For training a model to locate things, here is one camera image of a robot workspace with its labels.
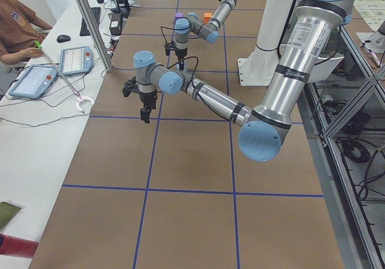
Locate blue foam block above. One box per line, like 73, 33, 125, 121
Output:
177, 63, 188, 72

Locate purple foam block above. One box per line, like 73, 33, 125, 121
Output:
174, 12, 184, 23

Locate orange foam block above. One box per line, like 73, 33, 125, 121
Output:
203, 12, 212, 25

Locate black power adapter box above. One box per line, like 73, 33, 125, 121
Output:
109, 13, 123, 36

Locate black monitor stand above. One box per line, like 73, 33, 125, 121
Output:
114, 0, 131, 19

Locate far blue teach pendant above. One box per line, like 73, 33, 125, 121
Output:
59, 46, 94, 76

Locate blue teach pendant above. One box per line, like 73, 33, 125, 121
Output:
9, 65, 57, 99
59, 46, 94, 76

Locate black keyboard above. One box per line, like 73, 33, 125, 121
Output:
79, 7, 102, 37

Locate black computer mouse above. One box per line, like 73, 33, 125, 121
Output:
57, 34, 71, 43

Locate near blue teach pendant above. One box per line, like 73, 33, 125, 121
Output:
9, 65, 57, 99

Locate reacher grabber stick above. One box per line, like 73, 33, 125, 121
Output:
34, 41, 94, 113

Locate seated person brown shirt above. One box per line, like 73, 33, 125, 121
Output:
1, 0, 52, 64

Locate dark green cloth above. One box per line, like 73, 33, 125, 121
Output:
0, 202, 22, 229

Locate red cylinder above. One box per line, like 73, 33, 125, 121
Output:
1, 233, 39, 258

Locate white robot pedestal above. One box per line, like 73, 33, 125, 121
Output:
238, 0, 297, 86

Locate aluminium frame post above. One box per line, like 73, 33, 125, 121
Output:
76, 0, 112, 72

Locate aluminium side frame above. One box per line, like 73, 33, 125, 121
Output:
304, 19, 384, 268

